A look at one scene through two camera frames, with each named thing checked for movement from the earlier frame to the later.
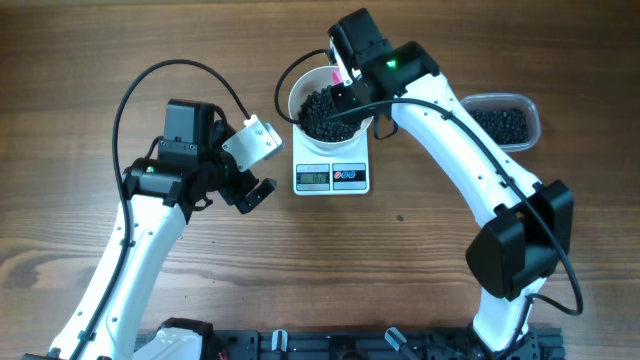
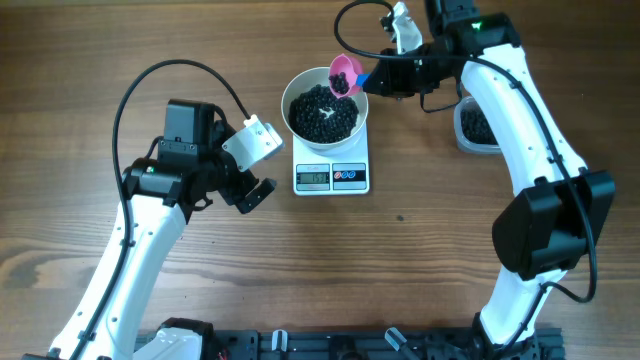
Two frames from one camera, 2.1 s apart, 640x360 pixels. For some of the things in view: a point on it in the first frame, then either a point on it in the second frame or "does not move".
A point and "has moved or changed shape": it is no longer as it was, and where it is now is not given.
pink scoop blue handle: x=337 y=77 has moved or changed shape
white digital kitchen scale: x=319 y=174 does not move
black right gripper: x=340 y=101 → x=391 y=82
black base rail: x=375 y=344 does not move
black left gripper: x=245 y=183 does not move
